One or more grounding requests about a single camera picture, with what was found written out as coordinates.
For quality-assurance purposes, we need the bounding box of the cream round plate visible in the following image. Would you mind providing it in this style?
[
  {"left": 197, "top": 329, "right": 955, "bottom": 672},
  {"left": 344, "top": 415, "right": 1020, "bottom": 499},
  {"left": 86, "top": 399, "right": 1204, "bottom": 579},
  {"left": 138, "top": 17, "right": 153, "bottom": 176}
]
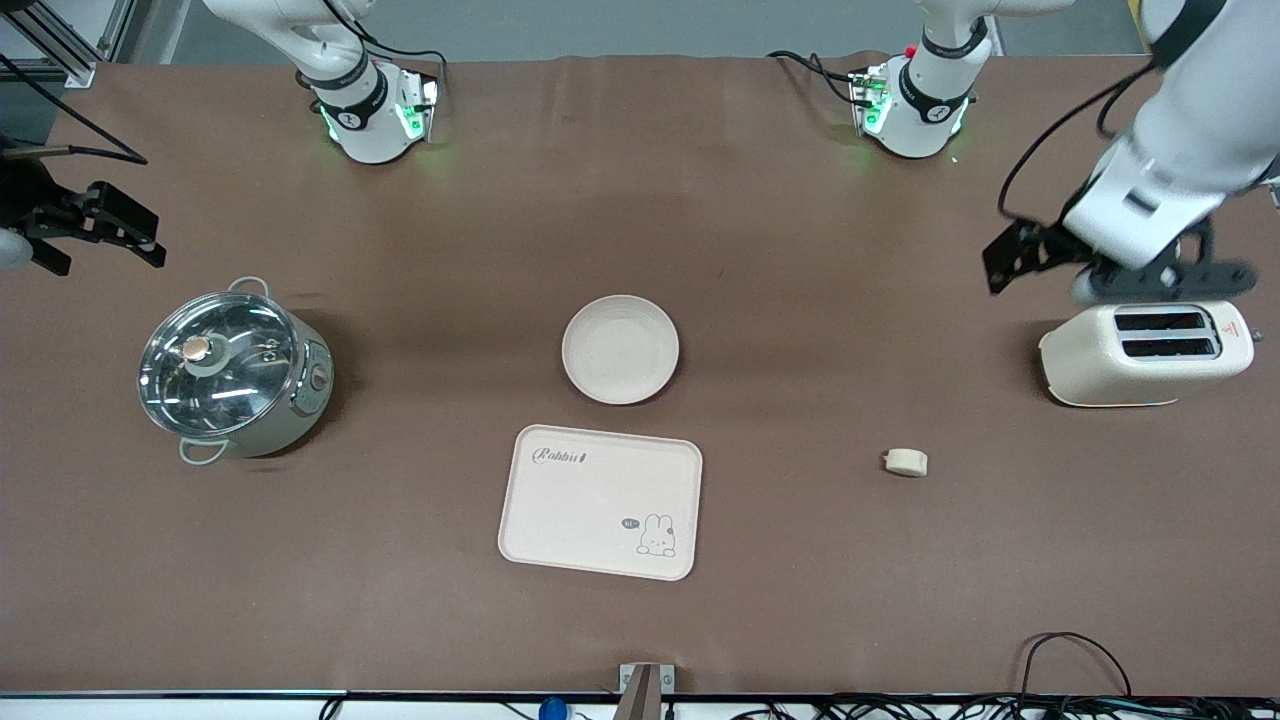
[{"left": 561, "top": 294, "right": 681, "bottom": 406}]

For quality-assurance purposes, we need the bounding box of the cream rabbit print tray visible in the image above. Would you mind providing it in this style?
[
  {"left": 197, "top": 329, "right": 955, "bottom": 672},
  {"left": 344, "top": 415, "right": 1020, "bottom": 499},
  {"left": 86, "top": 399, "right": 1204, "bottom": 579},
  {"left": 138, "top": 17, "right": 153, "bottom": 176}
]
[{"left": 497, "top": 424, "right": 704, "bottom": 582}]

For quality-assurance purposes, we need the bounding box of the cream two-slot toaster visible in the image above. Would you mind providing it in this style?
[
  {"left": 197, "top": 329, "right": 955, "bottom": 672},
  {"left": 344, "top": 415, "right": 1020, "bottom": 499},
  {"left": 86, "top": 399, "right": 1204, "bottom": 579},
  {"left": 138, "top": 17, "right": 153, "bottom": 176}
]
[{"left": 1038, "top": 298, "right": 1263, "bottom": 409}]

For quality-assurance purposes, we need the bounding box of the glass pot lid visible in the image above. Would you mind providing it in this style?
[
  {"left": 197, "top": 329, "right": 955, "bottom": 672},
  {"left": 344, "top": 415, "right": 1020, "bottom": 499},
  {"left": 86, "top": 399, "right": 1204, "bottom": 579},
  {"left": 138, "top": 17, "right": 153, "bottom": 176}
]
[{"left": 138, "top": 292, "right": 301, "bottom": 438}]

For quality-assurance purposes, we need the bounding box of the steel electric cooking pot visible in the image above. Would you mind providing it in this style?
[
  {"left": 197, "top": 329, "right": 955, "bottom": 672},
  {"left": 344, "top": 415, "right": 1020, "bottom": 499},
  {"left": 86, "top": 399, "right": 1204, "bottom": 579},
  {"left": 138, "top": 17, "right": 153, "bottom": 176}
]
[{"left": 138, "top": 277, "right": 335, "bottom": 467}]

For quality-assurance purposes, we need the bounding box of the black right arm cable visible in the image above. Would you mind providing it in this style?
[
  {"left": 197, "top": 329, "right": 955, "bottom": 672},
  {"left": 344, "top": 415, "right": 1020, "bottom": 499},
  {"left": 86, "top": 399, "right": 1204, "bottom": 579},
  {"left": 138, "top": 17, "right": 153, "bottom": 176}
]
[{"left": 0, "top": 55, "right": 149, "bottom": 166}]

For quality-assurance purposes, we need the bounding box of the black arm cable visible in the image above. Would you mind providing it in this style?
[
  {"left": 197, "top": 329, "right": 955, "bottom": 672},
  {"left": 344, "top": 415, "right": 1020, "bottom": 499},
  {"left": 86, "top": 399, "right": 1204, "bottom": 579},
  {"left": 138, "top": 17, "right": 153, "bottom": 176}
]
[
  {"left": 0, "top": 55, "right": 149, "bottom": 166},
  {"left": 998, "top": 60, "right": 1161, "bottom": 226}
]

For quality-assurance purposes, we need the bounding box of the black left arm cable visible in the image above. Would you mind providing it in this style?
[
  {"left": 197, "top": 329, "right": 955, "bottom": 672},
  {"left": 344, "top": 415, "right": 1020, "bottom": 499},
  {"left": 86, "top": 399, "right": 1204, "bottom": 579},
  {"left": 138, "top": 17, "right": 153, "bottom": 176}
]
[{"left": 998, "top": 60, "right": 1161, "bottom": 226}]

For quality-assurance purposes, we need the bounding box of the aluminium frame profile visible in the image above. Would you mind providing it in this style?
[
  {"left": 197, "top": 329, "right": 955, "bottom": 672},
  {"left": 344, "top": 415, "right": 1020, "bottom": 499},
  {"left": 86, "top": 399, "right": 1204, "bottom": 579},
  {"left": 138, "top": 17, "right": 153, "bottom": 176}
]
[{"left": 0, "top": 0, "right": 136, "bottom": 89}]

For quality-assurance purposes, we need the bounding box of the black left base cable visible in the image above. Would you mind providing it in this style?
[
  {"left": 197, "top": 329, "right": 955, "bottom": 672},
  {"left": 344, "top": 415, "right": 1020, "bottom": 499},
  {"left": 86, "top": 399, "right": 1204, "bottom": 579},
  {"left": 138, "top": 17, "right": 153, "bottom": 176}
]
[{"left": 767, "top": 48, "right": 863, "bottom": 106}]

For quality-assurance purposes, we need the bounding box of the black base cable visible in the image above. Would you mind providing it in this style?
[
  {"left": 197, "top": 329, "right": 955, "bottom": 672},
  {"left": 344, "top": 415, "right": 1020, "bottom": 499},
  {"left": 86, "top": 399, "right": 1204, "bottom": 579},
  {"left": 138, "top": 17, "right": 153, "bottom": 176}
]
[
  {"left": 322, "top": 0, "right": 448, "bottom": 96},
  {"left": 767, "top": 48, "right": 863, "bottom": 106}
]

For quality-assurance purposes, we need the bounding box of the black right base cable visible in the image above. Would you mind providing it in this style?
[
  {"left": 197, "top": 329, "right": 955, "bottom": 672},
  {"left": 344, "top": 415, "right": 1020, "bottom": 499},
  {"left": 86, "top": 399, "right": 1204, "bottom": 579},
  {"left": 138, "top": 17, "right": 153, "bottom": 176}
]
[{"left": 322, "top": 0, "right": 448, "bottom": 96}]

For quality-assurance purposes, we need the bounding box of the black looped cable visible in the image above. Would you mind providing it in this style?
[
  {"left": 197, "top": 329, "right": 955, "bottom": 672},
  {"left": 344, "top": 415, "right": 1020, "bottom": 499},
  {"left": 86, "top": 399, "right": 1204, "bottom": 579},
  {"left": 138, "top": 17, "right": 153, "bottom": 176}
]
[{"left": 1018, "top": 631, "right": 1134, "bottom": 701}]

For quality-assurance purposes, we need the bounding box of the black cable bundle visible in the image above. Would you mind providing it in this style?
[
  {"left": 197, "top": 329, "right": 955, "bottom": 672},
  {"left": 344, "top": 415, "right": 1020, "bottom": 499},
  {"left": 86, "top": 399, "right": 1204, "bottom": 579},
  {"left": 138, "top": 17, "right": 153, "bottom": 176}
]
[{"left": 730, "top": 694, "right": 1280, "bottom": 720}]

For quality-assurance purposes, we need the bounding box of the metal table edge bracket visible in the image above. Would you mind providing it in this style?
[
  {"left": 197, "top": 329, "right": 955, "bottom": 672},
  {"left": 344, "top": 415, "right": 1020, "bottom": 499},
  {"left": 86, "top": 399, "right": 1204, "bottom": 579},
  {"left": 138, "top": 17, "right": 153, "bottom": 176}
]
[{"left": 618, "top": 663, "right": 675, "bottom": 720}]

